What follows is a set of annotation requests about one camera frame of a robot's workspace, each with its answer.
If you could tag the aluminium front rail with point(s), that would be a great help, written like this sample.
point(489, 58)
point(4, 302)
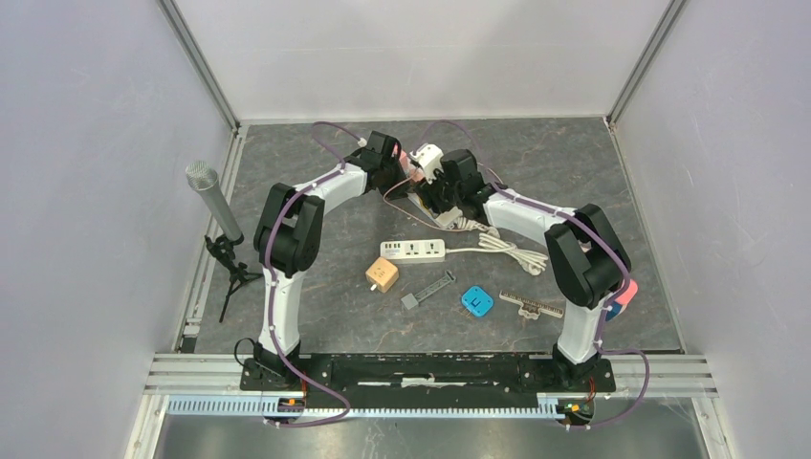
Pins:
point(210, 384)

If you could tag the pink cube plug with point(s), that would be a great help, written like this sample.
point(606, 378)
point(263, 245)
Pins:
point(402, 159)

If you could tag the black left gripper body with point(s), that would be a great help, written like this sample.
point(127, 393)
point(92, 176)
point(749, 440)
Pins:
point(394, 175)

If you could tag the pink and blue block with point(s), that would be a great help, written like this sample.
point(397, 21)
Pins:
point(622, 301)

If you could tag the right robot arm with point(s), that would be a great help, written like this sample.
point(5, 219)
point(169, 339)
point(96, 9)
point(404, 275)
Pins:
point(589, 262)

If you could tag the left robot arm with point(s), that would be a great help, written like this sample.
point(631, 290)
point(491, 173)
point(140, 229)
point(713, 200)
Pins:
point(288, 237)

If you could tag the blue plug adapter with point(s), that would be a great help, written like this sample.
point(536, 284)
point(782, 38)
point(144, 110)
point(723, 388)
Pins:
point(476, 301)

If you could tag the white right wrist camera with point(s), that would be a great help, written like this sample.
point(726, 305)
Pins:
point(425, 163)

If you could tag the long white power strip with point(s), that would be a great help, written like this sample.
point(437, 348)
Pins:
point(447, 215)

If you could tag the small white power strip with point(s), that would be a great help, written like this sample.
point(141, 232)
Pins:
point(401, 252)

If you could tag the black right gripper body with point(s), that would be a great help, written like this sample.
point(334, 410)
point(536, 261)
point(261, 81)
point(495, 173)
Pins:
point(441, 195)

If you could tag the beige dragon plug adapter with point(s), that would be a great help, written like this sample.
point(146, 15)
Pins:
point(381, 275)

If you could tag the silver microphone on stand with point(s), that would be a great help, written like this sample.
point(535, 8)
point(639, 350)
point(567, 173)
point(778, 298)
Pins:
point(204, 180)

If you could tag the beige toothed ruler piece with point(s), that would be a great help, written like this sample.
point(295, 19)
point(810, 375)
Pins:
point(529, 308)

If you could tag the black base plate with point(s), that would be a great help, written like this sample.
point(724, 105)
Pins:
point(426, 381)

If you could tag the yellow cube plug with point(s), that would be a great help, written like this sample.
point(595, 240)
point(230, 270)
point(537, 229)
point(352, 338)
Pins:
point(426, 202)

